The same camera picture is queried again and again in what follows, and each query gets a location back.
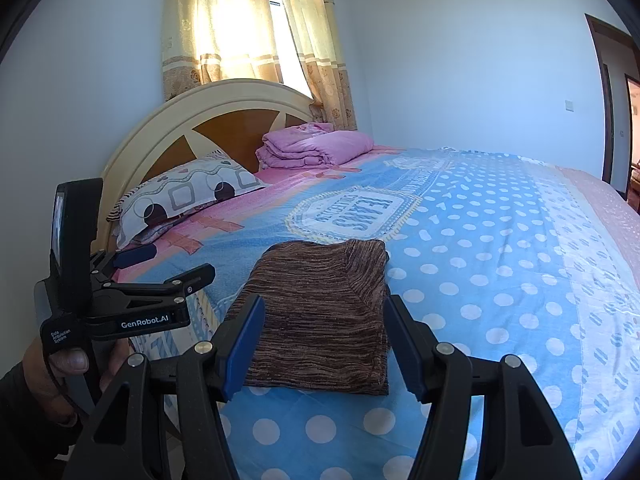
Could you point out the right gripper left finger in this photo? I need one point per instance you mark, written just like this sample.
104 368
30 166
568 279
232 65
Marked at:
126 434

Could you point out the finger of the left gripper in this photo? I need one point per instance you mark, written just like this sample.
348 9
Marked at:
193 280
133 256

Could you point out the brown knitted sweater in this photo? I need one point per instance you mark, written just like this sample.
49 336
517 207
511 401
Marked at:
324 326

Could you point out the dark sleeved left forearm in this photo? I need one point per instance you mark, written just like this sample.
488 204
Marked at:
31 440

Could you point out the left hand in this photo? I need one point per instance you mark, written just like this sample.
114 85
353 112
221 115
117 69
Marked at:
64 364

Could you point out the patterned white pillow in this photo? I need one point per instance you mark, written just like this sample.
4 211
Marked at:
179 192

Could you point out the cream wooden headboard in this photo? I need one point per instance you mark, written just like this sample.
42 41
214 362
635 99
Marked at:
232 115

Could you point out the folded pink quilt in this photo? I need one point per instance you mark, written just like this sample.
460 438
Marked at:
314 145

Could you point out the pink dotted bed sheet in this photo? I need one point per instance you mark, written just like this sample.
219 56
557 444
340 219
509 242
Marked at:
618 218

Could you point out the yellow curtain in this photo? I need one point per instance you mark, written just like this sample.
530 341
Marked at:
205 41

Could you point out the brown wooden door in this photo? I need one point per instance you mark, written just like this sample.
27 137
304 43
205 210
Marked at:
618 60

